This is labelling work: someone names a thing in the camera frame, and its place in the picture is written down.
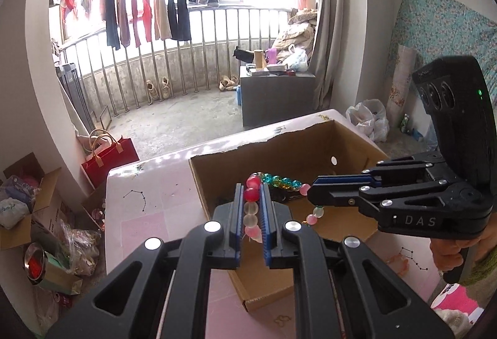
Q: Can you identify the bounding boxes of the flat boxes on cabinet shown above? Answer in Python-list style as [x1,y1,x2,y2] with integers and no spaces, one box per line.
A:
[246,64,296,78]

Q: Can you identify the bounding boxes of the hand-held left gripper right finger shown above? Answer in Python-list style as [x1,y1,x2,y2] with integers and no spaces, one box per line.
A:
[261,181,455,339]

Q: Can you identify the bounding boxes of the person's right hand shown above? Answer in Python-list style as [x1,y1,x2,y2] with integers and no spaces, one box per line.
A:
[429,239,448,270]

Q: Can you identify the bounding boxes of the teal floral cloth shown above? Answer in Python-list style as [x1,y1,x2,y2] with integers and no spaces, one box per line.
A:
[390,0,497,130]

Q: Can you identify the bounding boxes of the person's fluffy white green robe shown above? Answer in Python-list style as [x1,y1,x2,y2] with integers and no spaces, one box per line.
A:
[433,308,472,339]

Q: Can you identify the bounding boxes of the pink floral cloth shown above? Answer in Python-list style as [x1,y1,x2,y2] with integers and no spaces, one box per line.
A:
[431,282,488,324]

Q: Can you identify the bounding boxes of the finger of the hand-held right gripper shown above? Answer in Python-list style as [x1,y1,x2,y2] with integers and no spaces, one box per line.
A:
[308,178,467,216]
[312,153,451,189]

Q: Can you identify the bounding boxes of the pink printed tablecloth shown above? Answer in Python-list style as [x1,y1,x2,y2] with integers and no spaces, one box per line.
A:
[105,108,447,339]

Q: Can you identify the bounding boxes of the folded metal rack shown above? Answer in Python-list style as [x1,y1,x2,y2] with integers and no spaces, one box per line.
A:
[55,62,94,132]

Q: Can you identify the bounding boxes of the metal bowl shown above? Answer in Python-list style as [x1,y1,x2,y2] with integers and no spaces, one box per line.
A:
[23,242,50,284]

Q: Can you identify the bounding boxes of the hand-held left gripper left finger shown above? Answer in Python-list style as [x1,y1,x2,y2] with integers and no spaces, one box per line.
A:
[47,184,245,339]

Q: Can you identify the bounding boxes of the multicolour bead bracelet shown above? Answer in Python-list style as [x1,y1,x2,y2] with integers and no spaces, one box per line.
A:
[243,172,325,243]

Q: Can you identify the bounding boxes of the red tote bag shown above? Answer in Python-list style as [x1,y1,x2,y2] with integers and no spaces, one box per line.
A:
[81,130,139,189]

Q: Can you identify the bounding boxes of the clear crumpled plastic bags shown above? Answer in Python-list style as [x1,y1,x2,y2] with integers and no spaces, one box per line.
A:
[61,220,102,278]

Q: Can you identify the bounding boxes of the mint green box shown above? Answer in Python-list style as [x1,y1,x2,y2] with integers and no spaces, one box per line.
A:
[39,251,84,295]

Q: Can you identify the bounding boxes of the pile of bedding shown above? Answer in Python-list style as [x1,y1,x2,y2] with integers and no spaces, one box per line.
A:
[273,8,320,52]

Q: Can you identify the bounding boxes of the row of beige shoes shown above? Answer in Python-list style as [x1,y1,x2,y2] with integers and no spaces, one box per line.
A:
[144,74,240,103]

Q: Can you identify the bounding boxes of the grey cabinet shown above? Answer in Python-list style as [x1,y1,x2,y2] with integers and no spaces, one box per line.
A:
[239,65,317,128]

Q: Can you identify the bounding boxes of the white stuffed plastic bag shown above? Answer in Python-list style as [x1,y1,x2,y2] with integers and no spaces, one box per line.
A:
[0,197,32,230]

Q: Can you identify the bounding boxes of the metal balcony railing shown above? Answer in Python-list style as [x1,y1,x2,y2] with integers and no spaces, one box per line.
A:
[52,5,296,118]

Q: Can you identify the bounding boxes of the floral paper roll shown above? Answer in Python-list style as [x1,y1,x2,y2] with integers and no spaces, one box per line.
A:
[385,44,423,130]

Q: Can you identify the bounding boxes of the cluttered cardboard box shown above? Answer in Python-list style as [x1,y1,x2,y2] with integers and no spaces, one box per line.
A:
[0,153,63,251]

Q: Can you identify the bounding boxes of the grey curtain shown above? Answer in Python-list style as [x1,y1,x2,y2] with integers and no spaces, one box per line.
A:
[308,0,350,110]

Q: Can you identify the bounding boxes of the empty picture frame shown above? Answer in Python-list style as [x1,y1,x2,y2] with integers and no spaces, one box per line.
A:
[90,105,114,131]

